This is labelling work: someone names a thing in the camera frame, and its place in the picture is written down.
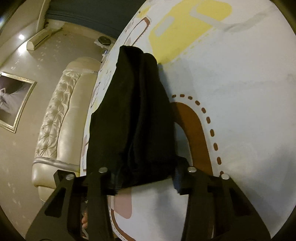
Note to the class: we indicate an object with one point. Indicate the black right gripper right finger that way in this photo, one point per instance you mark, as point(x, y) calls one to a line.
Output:
point(217, 209)

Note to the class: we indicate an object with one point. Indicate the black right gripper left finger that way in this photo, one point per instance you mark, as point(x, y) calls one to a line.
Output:
point(60, 216)

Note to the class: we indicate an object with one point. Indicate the black pants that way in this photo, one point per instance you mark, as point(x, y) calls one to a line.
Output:
point(131, 139)

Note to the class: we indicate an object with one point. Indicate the person's right hand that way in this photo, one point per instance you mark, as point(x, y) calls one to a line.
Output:
point(84, 219)

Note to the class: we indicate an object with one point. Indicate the cream tufted headboard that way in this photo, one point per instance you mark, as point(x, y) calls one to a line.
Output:
point(60, 141)

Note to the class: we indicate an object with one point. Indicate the white patterned bed sheet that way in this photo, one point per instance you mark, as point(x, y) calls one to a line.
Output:
point(229, 70)

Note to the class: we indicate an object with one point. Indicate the dark green curtain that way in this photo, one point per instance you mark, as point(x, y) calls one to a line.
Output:
point(109, 17)

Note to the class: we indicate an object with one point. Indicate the framed wall picture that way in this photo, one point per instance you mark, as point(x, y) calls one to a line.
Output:
point(15, 91)

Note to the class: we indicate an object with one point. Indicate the white wall air conditioner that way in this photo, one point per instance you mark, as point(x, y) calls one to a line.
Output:
point(39, 38)

